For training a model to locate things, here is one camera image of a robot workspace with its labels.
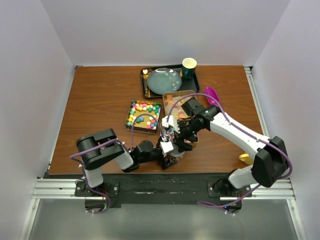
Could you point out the purple plastic scoop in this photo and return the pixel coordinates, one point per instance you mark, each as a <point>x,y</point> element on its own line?
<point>213,98</point>

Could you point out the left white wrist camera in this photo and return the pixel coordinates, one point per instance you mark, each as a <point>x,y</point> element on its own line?
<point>166,147</point>

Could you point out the yellow mug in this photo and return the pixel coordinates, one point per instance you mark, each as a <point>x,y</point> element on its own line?
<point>246,159</point>

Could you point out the tin of lollipops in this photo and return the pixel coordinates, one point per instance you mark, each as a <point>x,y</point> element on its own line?
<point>170,134</point>

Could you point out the silver jar lid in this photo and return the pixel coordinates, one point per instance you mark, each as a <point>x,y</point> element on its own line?
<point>176,153</point>

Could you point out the aluminium frame rail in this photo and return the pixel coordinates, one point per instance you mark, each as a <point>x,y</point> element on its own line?
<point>65,189</point>

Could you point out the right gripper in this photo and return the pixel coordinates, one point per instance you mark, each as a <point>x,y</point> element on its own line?
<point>179,140</point>

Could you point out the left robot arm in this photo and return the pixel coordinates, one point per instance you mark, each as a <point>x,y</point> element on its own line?
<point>99,148</point>

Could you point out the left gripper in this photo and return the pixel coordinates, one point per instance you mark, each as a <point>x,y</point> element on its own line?
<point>162,163</point>

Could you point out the gold tin of star candies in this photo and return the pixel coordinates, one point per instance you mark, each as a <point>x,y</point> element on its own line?
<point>145,114</point>

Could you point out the clear glass jar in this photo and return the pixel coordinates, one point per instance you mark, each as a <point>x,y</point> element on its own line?
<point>176,159</point>

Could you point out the dark green cup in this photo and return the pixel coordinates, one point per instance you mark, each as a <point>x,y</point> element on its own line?
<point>188,68</point>

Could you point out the gold spoon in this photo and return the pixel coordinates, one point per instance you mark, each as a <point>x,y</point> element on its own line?
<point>145,75</point>

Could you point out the blue ceramic plate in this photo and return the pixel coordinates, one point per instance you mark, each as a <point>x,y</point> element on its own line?
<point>164,80</point>

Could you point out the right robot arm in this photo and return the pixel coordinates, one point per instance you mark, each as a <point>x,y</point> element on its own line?
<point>270,158</point>

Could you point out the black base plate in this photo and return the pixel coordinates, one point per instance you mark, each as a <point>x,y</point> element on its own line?
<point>155,188</point>

